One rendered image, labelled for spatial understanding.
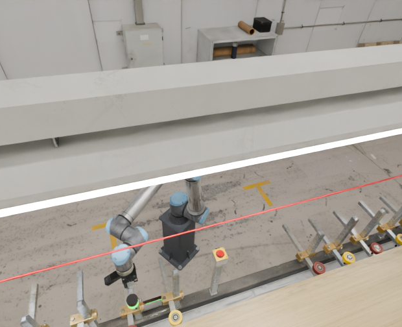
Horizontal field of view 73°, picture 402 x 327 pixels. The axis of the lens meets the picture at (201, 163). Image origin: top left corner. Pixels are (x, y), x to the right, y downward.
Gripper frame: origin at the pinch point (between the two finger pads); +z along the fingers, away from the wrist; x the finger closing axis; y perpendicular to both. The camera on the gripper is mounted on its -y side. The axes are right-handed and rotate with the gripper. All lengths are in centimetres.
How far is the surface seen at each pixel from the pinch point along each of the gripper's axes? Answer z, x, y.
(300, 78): -144, -45, 39
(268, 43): -38, 241, 218
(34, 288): 5, 17, -51
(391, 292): 11, -50, 158
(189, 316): 39, -15, 34
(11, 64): -31, 258, -81
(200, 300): 31, -11, 44
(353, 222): -12, -9, 151
